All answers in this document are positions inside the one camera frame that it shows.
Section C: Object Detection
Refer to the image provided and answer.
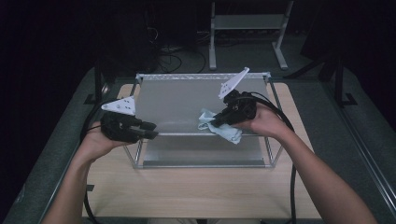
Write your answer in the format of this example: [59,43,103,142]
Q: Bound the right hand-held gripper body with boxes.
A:
[218,66,259,125]

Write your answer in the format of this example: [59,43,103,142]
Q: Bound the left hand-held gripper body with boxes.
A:
[99,95,145,145]

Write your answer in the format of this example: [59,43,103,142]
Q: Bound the light blue cleaning cloth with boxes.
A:
[197,107,243,145]

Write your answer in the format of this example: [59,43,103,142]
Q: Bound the two-tier grey mesh rack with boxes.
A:
[122,72,285,170]

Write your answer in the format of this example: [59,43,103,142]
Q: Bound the person's right hand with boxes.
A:
[233,102,292,142]

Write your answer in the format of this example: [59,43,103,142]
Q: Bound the person's left hand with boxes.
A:
[79,120,133,163]

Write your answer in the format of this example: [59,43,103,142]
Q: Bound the black upright stand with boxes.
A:
[333,57,359,109]
[83,59,110,109]

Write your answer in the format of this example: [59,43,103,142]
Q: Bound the white metal stand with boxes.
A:
[208,0,294,71]

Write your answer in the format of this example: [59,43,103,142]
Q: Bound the left hand-held gripper black cable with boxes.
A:
[78,99,108,224]

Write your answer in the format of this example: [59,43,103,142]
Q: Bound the hand-held gripper black cable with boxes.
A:
[78,99,108,224]
[246,91,298,224]

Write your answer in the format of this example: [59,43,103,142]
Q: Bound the tangle of black floor cables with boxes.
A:
[145,8,209,75]

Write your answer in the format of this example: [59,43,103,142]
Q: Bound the metal frame rail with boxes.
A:
[321,81,396,216]
[36,82,111,224]

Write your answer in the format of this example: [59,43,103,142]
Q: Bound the right hand-held gripper black cable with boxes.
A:
[246,91,298,224]

